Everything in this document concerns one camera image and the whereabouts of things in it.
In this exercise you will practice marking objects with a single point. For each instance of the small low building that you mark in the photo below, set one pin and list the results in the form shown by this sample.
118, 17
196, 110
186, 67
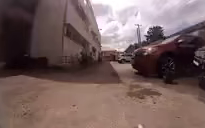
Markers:
108, 54

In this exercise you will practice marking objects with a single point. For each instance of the grey wall with posts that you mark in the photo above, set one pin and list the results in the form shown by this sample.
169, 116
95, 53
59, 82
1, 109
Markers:
201, 30

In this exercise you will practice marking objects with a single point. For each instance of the bush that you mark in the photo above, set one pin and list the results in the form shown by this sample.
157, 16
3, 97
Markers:
86, 56

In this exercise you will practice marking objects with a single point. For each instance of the brown dirt road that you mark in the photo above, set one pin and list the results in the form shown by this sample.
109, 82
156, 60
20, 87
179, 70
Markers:
90, 100

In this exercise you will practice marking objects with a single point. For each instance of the white car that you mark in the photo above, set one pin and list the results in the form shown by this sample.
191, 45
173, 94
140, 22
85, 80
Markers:
125, 58

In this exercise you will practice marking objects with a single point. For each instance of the tree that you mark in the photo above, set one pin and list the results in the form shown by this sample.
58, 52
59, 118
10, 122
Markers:
155, 33

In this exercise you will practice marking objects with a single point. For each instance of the pole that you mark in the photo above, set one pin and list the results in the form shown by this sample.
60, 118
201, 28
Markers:
138, 35

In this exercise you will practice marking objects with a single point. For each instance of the red car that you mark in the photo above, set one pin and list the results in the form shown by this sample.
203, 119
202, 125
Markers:
153, 56

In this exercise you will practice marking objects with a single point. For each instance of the pale building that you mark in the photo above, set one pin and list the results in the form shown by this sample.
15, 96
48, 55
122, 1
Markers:
50, 33

